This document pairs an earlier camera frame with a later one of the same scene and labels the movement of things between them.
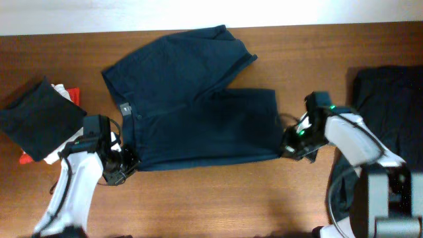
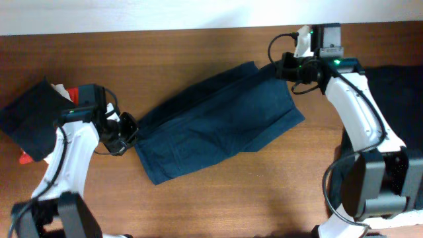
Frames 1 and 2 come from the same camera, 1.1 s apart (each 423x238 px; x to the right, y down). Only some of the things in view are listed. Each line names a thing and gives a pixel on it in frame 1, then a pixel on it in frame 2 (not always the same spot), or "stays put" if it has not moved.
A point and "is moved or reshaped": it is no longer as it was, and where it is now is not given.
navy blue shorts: [176, 109] is moved or reshaped
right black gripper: [289, 151] -> [285, 67]
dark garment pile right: [390, 100] stays put
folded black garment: [40, 118] stays put
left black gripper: [115, 176] -> [132, 128]
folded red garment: [74, 96] stays put
